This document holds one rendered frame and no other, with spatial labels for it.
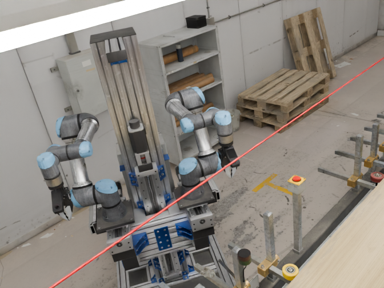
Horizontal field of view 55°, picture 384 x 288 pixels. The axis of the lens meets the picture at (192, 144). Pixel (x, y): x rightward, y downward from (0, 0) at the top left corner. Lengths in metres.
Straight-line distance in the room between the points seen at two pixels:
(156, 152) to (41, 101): 1.80
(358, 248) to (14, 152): 3.03
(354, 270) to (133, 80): 1.49
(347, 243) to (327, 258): 0.16
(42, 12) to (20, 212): 3.61
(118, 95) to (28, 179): 2.08
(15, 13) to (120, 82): 1.56
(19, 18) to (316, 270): 1.76
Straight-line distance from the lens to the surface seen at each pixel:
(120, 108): 2.13
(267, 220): 1.90
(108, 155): 4.30
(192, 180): 2.19
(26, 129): 3.83
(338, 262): 2.05
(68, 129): 2.17
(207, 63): 4.73
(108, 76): 2.07
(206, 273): 2.05
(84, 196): 2.20
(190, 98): 2.16
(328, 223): 2.56
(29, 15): 0.55
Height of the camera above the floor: 2.38
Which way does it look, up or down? 28 degrees down
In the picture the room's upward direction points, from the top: 10 degrees counter-clockwise
